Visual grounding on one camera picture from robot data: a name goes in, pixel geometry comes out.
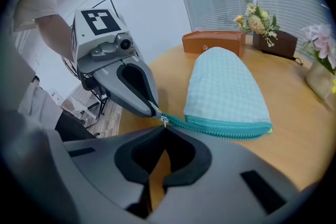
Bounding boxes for yellow flower bouquet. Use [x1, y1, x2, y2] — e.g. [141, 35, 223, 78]
[233, 0, 281, 48]

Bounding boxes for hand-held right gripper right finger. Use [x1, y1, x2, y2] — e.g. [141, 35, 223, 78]
[154, 125, 310, 224]

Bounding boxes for grey fisheye camera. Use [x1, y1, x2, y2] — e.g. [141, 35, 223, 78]
[90, 33, 135, 61]

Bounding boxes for brown wooden box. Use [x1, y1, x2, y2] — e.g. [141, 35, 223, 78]
[182, 30, 247, 58]

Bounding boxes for pink flowers with sunflower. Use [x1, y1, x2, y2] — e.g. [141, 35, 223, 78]
[300, 24, 336, 103]

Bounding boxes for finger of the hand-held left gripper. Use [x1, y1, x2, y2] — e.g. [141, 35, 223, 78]
[123, 56, 163, 116]
[93, 63, 158, 116]

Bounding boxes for black metal frame stand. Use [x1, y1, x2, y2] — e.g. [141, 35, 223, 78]
[91, 0, 124, 22]

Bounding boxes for checkered cardboard box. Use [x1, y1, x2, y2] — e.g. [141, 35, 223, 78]
[60, 85, 91, 116]

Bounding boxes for light blue pouch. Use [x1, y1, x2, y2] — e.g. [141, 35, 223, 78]
[160, 46, 274, 142]

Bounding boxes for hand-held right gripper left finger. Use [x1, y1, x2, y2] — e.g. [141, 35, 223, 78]
[52, 125, 171, 218]

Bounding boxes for person's left forearm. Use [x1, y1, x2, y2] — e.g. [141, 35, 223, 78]
[35, 14, 76, 63]

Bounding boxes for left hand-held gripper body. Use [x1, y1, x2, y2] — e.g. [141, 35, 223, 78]
[70, 9, 137, 76]

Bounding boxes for dark brown box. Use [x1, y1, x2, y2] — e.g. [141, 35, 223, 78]
[252, 30, 299, 59]

